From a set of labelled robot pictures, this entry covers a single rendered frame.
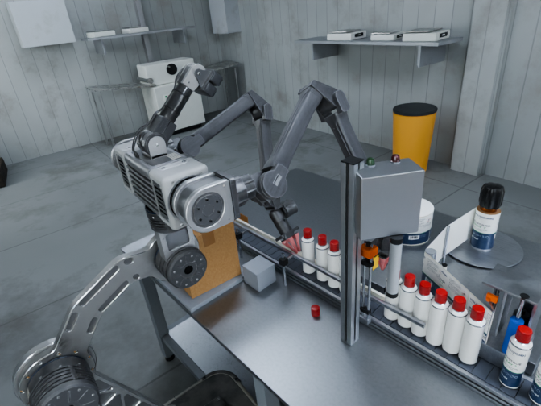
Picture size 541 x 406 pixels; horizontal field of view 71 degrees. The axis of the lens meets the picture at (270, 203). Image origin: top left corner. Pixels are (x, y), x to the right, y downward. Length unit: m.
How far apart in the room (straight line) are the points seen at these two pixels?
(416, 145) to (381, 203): 3.48
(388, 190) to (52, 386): 1.09
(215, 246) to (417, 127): 3.26
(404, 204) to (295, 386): 0.65
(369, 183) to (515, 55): 3.60
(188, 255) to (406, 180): 0.70
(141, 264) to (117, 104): 6.18
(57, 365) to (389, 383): 1.01
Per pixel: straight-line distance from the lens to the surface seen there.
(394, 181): 1.02
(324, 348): 1.39
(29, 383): 1.46
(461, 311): 1.26
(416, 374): 1.36
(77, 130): 7.30
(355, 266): 1.18
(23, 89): 7.10
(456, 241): 1.75
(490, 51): 4.46
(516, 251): 1.87
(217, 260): 1.58
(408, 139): 4.47
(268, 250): 1.76
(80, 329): 1.40
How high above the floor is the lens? 1.88
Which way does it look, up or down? 28 degrees down
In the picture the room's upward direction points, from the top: 6 degrees counter-clockwise
